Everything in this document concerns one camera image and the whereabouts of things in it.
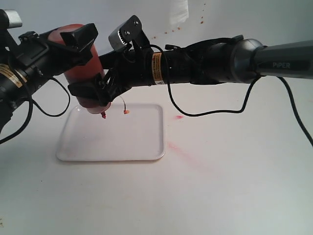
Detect white cloth backdrop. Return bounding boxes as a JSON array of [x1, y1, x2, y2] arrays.
[[0, 0, 189, 50]]

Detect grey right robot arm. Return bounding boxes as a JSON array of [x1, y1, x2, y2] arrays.
[[68, 35, 313, 105]]

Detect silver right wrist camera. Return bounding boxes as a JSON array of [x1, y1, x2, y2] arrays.
[[108, 15, 150, 52]]

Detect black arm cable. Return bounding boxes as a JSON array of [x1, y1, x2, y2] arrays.
[[165, 44, 313, 149], [0, 73, 70, 145]]

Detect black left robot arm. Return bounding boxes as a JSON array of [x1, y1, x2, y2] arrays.
[[0, 23, 98, 134]]

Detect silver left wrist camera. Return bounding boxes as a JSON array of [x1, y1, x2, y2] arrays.
[[0, 9, 22, 30]]

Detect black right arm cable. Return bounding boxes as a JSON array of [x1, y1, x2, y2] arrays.
[[165, 44, 313, 149]]

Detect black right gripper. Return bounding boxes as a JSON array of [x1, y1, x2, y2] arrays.
[[67, 45, 169, 106]]

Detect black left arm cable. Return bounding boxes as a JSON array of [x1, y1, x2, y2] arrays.
[[0, 73, 70, 145]]

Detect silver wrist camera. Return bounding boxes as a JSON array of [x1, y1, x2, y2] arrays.
[[0, 9, 22, 30], [108, 15, 150, 52]]

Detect red sauce squeeze bottle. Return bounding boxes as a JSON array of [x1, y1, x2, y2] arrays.
[[48, 24, 111, 119]]

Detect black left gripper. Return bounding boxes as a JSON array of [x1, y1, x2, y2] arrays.
[[7, 23, 98, 78]]

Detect white rectangular plastic tray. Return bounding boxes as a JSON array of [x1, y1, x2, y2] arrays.
[[56, 103, 165, 162]]

